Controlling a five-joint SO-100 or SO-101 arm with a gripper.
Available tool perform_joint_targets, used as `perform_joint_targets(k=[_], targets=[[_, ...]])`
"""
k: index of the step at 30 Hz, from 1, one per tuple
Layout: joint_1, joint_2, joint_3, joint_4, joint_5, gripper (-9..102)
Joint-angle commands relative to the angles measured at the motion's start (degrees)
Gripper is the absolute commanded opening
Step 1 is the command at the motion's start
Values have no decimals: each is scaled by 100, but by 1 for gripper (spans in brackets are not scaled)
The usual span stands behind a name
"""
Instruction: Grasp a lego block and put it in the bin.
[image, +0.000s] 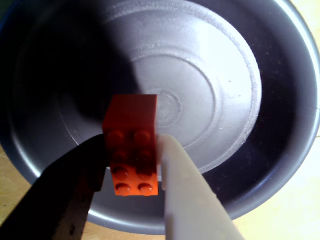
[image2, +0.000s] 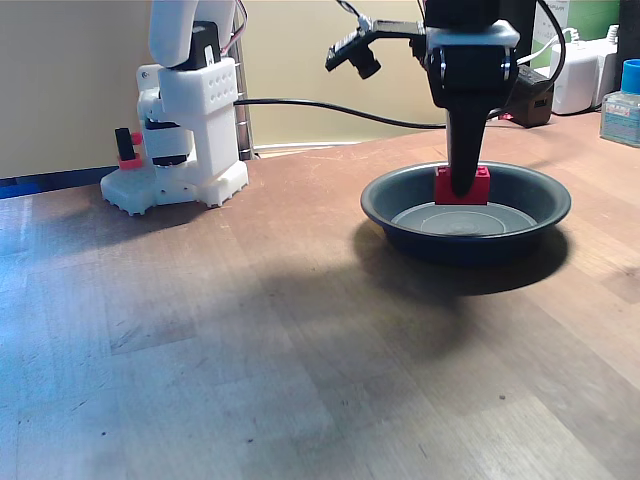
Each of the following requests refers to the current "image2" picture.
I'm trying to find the red lego block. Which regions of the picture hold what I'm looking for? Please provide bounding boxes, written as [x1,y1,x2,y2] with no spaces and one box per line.
[433,163,491,207]

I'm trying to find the black cube usb charger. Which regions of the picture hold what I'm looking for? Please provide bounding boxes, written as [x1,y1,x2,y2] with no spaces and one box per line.
[507,67,555,129]

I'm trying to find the dark round metal pan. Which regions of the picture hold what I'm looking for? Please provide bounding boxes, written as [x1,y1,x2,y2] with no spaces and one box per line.
[359,159,572,266]

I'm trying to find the white power adapter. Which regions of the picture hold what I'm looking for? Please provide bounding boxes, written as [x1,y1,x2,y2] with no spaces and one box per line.
[549,40,601,115]

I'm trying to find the green and white box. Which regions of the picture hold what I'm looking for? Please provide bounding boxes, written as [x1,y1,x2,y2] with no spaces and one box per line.
[532,0,621,71]

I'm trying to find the white charger plug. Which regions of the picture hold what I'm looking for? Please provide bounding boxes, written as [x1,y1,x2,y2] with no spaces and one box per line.
[597,24,621,109]

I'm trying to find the bottle with blue cap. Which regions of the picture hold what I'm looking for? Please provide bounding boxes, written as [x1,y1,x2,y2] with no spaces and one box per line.
[598,58,640,149]

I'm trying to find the chrome shelf pole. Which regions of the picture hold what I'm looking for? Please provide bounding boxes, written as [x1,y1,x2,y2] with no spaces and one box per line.
[232,0,254,161]

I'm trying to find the red and black table clamp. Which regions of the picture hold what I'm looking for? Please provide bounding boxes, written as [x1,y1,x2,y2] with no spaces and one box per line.
[114,127,145,171]

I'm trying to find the blue tape strip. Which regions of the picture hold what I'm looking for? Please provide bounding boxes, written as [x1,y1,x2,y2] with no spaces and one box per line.
[0,167,119,200]

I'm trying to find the white coiled cable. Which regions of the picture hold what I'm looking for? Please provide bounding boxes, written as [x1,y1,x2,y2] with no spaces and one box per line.
[517,27,582,69]

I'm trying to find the thick black power cable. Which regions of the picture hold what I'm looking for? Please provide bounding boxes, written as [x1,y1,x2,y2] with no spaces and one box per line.
[517,0,568,81]

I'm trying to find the black gripper camera on mount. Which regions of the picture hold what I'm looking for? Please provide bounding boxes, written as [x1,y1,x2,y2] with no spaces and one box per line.
[324,14,427,80]

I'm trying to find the long black usb cable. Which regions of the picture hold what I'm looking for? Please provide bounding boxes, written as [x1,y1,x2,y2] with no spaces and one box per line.
[233,97,504,130]

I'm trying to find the camera cable with white connector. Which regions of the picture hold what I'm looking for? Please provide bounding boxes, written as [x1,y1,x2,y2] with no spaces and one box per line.
[334,0,374,31]

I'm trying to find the red and white servo wires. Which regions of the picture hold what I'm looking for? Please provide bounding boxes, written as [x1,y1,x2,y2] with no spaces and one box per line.
[219,0,250,64]

